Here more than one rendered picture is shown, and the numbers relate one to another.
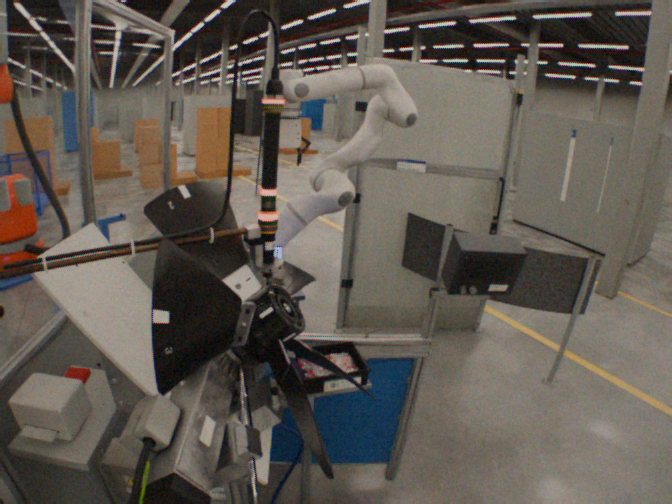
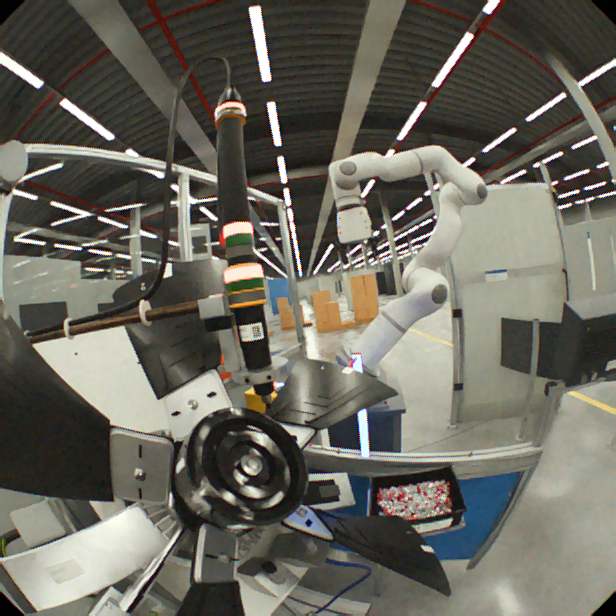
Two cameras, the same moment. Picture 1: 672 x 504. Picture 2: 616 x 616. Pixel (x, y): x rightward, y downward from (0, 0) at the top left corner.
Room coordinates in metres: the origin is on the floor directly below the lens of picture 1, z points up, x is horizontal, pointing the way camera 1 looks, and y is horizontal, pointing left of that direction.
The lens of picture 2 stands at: (0.61, -0.06, 1.36)
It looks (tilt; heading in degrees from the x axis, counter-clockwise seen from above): 4 degrees down; 34
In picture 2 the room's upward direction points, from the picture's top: 9 degrees counter-clockwise
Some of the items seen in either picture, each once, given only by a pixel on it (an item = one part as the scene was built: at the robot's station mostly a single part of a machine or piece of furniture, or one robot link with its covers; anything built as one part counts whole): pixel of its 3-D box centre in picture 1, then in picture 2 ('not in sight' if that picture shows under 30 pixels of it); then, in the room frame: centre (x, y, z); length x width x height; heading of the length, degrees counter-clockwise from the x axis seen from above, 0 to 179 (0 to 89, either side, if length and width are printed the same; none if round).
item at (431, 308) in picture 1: (430, 313); (544, 416); (1.21, -0.35, 0.96); 0.03 x 0.03 x 0.20; 5
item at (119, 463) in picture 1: (143, 480); not in sight; (0.55, 0.46, 0.73); 0.15 x 0.09 x 0.22; 95
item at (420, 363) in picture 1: (404, 425); (495, 531); (1.21, -0.35, 0.39); 0.04 x 0.04 x 0.78; 5
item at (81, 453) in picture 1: (78, 411); not in sight; (0.64, 0.69, 0.85); 0.36 x 0.24 x 0.03; 5
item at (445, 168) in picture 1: (433, 193); (517, 296); (2.68, -0.64, 1.10); 1.21 x 0.06 x 2.20; 95
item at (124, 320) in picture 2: (129, 251); (68, 332); (0.61, 0.38, 1.36); 0.54 x 0.01 x 0.01; 130
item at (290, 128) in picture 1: (286, 131); (353, 224); (1.31, 0.19, 1.54); 0.10 x 0.07 x 0.11; 95
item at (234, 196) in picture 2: (270, 161); (233, 184); (0.81, 0.15, 1.50); 0.03 x 0.03 x 0.21
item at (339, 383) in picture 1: (328, 367); (414, 502); (1.01, 0.00, 0.85); 0.22 x 0.17 x 0.07; 110
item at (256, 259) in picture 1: (263, 246); (244, 335); (0.80, 0.16, 1.32); 0.09 x 0.07 x 0.10; 130
